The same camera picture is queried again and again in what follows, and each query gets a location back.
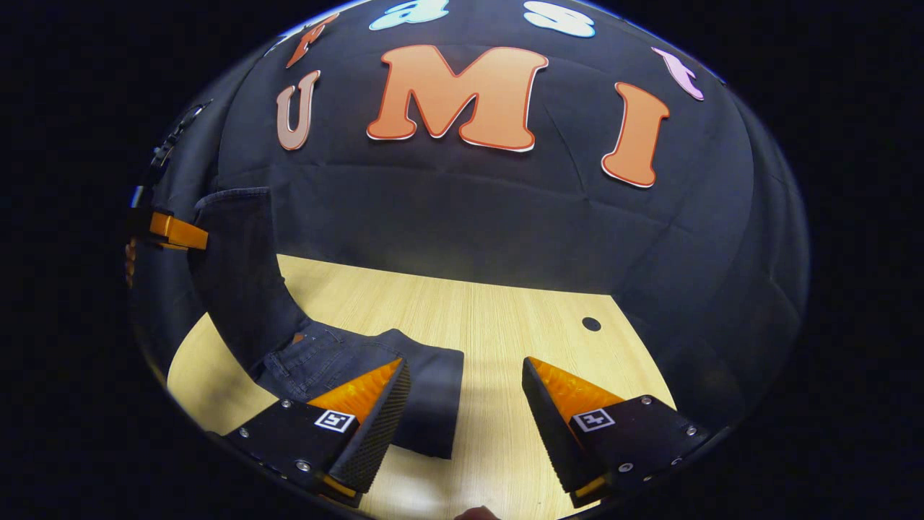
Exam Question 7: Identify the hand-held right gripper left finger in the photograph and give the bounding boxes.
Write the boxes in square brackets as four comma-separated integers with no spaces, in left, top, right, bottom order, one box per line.
[222,357,412,506]

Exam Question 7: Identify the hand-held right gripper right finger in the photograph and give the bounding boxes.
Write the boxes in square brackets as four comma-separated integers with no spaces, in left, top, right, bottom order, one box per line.
[521,356,711,508]

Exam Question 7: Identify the dark grey jeans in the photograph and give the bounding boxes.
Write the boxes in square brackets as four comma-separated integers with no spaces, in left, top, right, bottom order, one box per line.
[189,186,465,460]

